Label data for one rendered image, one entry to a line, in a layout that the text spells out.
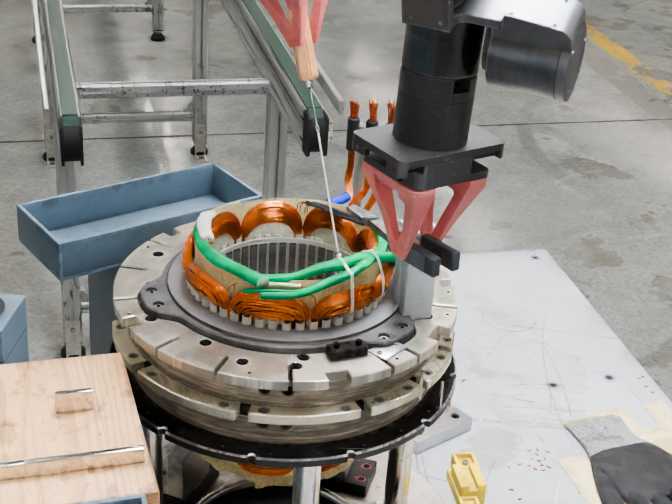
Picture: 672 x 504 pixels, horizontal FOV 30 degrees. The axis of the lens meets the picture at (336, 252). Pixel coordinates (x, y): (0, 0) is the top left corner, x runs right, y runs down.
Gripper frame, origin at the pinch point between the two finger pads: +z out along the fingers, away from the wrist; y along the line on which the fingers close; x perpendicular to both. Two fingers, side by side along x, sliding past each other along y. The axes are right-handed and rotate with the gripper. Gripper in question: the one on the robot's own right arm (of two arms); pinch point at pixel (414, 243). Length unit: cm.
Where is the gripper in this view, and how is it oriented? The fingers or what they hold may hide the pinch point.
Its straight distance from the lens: 99.3
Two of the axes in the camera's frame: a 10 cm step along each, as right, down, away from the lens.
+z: -1.0, 8.8, 4.6
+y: 8.1, -2.0, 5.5
